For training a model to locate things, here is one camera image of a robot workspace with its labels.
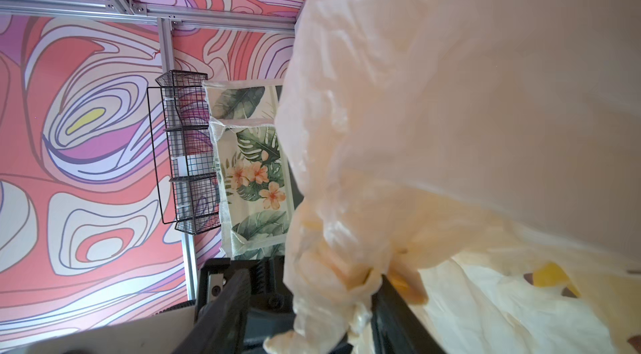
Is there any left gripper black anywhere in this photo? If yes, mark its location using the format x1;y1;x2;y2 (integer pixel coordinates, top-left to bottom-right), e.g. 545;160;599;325
195;255;295;353

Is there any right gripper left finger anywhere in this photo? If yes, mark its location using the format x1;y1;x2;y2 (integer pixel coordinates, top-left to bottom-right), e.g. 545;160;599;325
172;270;250;354

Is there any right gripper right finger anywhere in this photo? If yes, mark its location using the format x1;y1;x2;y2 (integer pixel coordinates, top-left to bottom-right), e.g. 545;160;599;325
372;277;446;354

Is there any white canvas tote bag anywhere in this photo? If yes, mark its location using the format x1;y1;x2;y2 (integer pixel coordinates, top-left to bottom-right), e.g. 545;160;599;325
203;80;301;260

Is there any translucent beige plastic bag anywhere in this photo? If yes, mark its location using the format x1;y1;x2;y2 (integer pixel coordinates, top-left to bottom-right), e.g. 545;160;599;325
265;0;640;353

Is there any black wire basket left wall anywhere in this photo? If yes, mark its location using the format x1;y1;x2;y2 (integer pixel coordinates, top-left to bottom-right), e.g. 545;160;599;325
146;70;220;236

